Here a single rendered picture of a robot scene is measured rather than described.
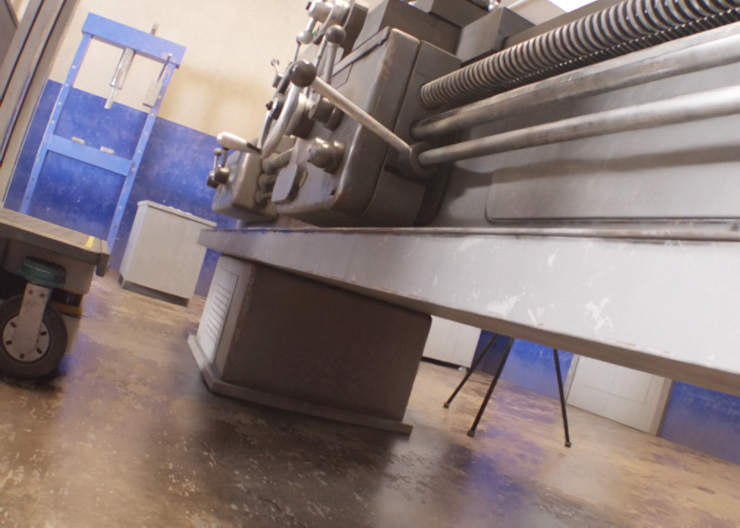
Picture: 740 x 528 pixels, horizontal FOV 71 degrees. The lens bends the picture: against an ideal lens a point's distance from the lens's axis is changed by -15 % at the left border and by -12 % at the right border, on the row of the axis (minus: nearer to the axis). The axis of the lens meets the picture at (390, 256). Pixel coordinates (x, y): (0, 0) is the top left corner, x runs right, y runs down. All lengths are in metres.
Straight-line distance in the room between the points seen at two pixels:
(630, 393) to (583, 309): 4.37
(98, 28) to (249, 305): 3.51
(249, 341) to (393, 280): 1.20
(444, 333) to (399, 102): 4.56
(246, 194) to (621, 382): 3.57
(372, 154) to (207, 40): 4.62
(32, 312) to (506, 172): 0.98
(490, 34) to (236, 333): 1.15
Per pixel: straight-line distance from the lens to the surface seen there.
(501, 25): 0.94
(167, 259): 3.81
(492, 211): 0.79
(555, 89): 0.63
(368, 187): 0.87
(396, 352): 1.90
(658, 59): 0.53
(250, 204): 1.92
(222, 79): 5.36
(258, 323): 1.75
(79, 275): 1.45
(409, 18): 1.02
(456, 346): 5.48
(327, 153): 0.78
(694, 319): 0.30
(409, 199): 0.90
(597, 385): 4.97
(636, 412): 4.67
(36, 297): 1.31
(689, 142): 0.59
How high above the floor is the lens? 0.39
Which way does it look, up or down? 5 degrees up
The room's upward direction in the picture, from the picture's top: 17 degrees clockwise
